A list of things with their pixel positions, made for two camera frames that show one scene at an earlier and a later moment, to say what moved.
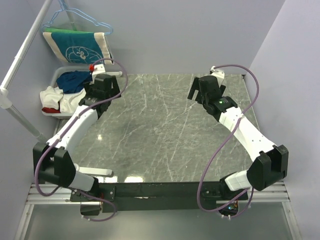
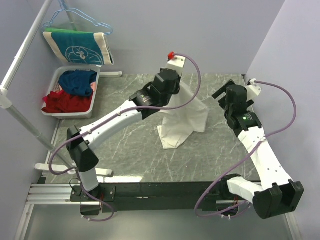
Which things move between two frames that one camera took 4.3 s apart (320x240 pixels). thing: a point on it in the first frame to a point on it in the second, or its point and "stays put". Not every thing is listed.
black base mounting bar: [156, 196] stays put
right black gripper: [195, 86] to [222, 90]
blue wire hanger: [67, 8] stays put
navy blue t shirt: [73, 81] stays put
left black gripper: [89, 87] to [176, 90]
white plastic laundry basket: [61, 99] stays put
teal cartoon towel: [79, 47] stays put
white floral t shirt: [51, 96] to [178, 124]
